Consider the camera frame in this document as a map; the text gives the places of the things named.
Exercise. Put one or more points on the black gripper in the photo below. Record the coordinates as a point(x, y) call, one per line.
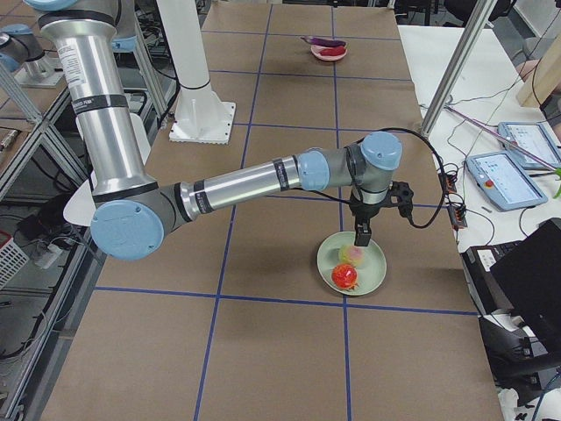
point(365, 211)

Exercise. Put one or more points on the pale green peach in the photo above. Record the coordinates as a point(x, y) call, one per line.
point(352, 255)

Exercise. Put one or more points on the red pomegranate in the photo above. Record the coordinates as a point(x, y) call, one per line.
point(345, 276)

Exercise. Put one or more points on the red chili pepper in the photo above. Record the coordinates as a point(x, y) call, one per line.
point(333, 51)

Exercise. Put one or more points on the purple eggplant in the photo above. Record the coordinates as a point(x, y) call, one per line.
point(315, 41)

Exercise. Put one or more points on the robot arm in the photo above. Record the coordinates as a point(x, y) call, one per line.
point(135, 211)

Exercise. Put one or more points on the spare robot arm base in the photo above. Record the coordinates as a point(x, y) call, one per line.
point(23, 55)

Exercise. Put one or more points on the light green plate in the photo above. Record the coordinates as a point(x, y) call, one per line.
point(371, 273)

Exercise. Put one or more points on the near blue teach pendant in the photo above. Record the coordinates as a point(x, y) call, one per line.
point(504, 182)

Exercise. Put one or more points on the blue teach pendant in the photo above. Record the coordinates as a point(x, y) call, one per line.
point(504, 182)
point(533, 138)

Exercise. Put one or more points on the black monitor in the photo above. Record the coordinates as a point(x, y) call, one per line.
point(529, 276)

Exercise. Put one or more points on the pink plate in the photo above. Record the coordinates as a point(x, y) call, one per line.
point(315, 51)

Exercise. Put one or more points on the far blue teach pendant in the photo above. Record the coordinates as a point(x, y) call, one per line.
point(533, 138)

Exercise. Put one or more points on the white plastic basket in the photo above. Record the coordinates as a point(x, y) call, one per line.
point(13, 259)

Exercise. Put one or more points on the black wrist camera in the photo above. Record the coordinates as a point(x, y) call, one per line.
point(400, 195)

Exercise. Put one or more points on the aluminium frame post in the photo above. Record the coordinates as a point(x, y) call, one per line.
point(475, 24)

